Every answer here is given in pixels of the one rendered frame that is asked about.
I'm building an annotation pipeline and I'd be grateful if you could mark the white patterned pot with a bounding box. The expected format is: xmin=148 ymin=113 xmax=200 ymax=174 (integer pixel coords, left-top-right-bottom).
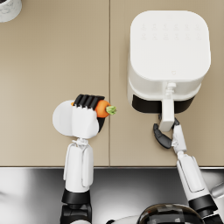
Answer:
xmin=0 ymin=0 xmax=23 ymax=24

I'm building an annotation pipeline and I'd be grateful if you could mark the white round plate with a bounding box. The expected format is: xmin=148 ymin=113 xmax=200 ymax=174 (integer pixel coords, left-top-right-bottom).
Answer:
xmin=52 ymin=99 xmax=75 ymax=137

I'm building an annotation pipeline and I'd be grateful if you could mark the pale air fryer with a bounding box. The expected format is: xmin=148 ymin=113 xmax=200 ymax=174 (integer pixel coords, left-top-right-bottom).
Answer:
xmin=127 ymin=10 xmax=212 ymax=132

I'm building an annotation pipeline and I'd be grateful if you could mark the dark round robot body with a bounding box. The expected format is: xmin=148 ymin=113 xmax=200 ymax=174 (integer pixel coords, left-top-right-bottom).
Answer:
xmin=106 ymin=203 xmax=205 ymax=224

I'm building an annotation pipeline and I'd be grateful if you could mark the orange carrot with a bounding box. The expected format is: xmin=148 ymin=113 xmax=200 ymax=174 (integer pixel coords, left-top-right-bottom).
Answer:
xmin=70 ymin=100 xmax=117 ymax=119

